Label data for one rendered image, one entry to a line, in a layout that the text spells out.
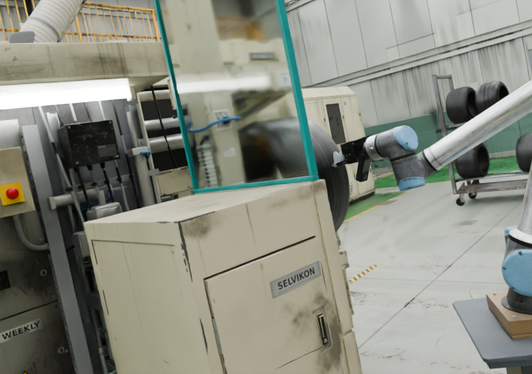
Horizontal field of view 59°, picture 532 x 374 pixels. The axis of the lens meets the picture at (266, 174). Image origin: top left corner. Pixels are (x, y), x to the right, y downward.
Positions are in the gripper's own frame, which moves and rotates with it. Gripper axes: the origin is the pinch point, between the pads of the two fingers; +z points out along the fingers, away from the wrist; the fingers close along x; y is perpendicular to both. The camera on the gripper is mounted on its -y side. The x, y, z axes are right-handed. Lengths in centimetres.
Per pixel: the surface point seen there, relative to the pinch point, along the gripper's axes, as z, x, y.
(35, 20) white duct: 42, 85, 80
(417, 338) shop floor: 67, -100, -117
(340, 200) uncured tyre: 4.0, -1.7, -14.0
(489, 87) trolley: 161, -505, 53
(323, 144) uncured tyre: 3.4, -0.4, 9.9
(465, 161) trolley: 215, -489, -34
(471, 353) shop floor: 30, -97, -121
